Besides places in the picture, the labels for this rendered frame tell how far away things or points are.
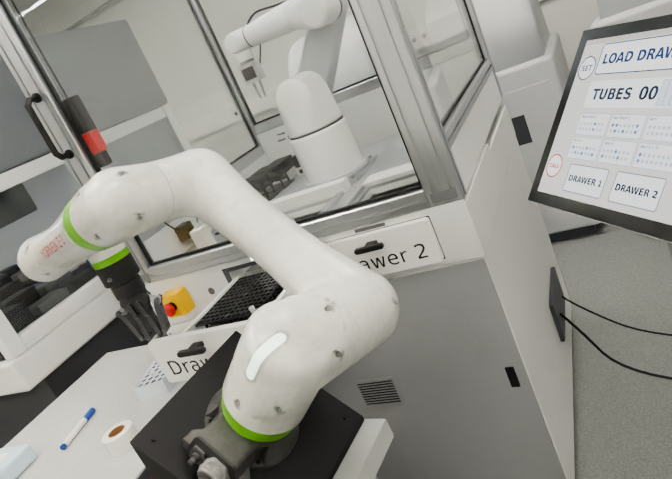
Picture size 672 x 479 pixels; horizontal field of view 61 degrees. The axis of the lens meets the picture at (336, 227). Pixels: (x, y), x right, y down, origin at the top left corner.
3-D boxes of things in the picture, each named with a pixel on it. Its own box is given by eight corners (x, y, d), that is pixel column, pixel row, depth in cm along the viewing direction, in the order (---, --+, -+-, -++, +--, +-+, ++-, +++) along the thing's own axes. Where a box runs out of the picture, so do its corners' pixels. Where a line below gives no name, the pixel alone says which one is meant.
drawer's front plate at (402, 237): (443, 261, 129) (426, 219, 126) (334, 285, 143) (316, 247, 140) (445, 258, 131) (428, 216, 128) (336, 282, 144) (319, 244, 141)
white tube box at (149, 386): (169, 392, 140) (161, 380, 139) (140, 401, 142) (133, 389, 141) (186, 363, 151) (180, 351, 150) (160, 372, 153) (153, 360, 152)
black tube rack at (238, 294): (266, 336, 127) (253, 312, 126) (207, 347, 136) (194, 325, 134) (304, 285, 146) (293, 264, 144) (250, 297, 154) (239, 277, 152)
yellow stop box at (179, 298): (186, 316, 161) (174, 294, 159) (168, 320, 164) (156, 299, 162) (196, 306, 165) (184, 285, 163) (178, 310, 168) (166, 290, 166)
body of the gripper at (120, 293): (144, 268, 143) (162, 299, 146) (117, 278, 145) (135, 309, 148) (131, 281, 136) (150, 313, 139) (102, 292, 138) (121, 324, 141)
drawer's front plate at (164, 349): (271, 368, 117) (247, 323, 114) (169, 383, 130) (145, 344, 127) (275, 362, 119) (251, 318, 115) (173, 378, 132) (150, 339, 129)
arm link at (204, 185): (426, 288, 89) (212, 130, 112) (361, 331, 77) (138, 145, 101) (400, 345, 96) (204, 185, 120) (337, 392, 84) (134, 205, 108)
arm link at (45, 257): (137, 231, 111) (103, 182, 109) (86, 262, 103) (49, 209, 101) (74, 269, 136) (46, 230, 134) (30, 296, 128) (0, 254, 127)
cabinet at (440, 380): (587, 518, 149) (490, 256, 126) (271, 518, 197) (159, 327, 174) (579, 315, 229) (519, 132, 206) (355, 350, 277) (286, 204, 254)
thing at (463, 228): (485, 256, 127) (464, 198, 123) (159, 326, 174) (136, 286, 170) (515, 133, 207) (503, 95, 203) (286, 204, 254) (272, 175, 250)
